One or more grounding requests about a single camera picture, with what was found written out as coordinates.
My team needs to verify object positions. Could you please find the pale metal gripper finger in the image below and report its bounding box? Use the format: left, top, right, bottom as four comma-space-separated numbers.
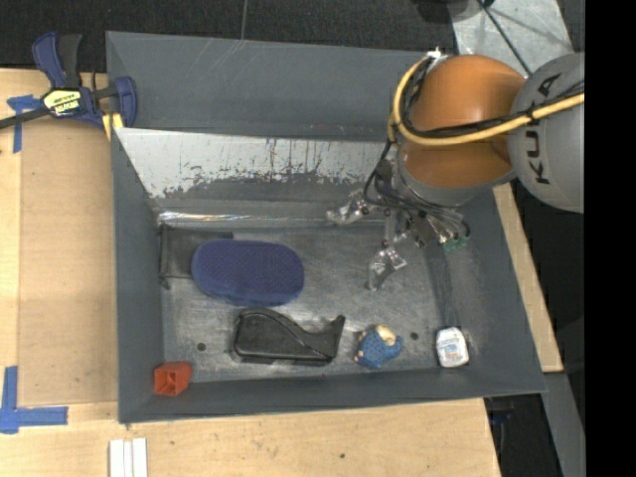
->
325, 189, 383, 227
366, 245, 409, 293

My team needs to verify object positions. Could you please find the grey metal bin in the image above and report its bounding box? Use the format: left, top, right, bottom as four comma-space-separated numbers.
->
104, 31, 549, 424

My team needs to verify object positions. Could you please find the blue toy figure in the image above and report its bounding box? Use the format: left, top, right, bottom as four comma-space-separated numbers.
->
353, 323, 404, 371

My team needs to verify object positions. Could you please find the small white packet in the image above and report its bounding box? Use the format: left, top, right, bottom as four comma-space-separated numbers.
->
435, 326, 471, 369

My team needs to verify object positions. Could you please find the blue oval sponge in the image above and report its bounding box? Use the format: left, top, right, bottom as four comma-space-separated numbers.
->
190, 238, 306, 308

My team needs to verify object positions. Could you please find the black tape dispenser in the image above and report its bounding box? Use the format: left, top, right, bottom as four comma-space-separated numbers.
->
232, 307, 347, 366

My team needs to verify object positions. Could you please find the small red block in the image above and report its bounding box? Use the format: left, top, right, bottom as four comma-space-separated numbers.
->
153, 361, 194, 398

